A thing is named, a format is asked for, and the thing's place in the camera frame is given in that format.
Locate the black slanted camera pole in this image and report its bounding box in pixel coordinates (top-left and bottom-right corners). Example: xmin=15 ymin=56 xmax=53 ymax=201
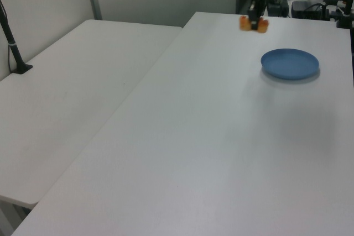
xmin=0 ymin=0 xmax=34 ymax=75

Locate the orange twisted bread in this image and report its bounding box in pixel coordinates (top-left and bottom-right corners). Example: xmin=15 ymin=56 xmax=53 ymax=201
xmin=238 ymin=15 xmax=270 ymax=35

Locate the black stand base box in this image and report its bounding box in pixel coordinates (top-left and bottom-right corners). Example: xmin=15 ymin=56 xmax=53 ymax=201
xmin=265 ymin=0 xmax=289 ymax=17

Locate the blue round plate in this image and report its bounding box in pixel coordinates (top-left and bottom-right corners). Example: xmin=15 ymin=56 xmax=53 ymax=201
xmin=260 ymin=49 xmax=320 ymax=81

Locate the black clamp camera mount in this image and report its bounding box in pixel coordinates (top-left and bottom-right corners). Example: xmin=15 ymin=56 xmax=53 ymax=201
xmin=330 ymin=0 xmax=354 ymax=29

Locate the thin black pole cable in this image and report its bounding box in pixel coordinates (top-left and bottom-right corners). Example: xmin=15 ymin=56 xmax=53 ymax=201
xmin=0 ymin=0 xmax=14 ymax=74

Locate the black mini computer box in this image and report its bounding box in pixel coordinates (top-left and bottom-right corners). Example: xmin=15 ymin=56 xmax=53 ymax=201
xmin=291 ymin=0 xmax=330 ymax=22

